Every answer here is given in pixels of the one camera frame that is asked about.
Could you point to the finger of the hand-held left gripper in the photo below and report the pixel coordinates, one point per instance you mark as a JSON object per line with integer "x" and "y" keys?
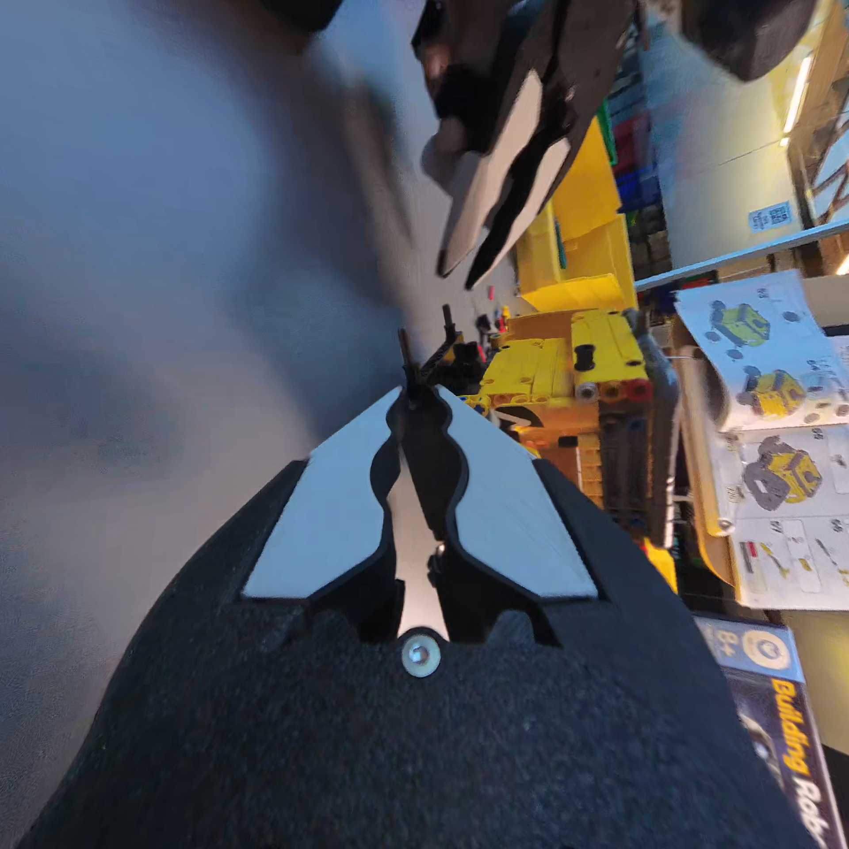
{"x": 537, "y": 192}
{"x": 504, "y": 152}

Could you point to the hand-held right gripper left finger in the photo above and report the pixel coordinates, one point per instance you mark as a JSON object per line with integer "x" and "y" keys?
{"x": 318, "y": 530}

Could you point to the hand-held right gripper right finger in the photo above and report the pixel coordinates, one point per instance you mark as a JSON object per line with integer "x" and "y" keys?
{"x": 524, "y": 530}

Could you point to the yellow toy brick vehicle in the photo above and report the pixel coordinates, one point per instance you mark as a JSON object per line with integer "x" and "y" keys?
{"x": 544, "y": 371}

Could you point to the person's left hand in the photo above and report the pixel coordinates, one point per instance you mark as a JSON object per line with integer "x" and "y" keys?
{"x": 432, "y": 65}

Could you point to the yellow plastic bin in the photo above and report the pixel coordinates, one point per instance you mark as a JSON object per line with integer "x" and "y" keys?
{"x": 583, "y": 252}

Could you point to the pile of small brick pins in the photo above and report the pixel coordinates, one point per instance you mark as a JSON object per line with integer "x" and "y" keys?
{"x": 494, "y": 318}

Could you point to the instruction booklet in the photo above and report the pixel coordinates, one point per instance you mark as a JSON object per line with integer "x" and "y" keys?
{"x": 782, "y": 464}

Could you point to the blue toy kit box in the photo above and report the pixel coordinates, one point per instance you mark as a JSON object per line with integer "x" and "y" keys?
{"x": 789, "y": 743}

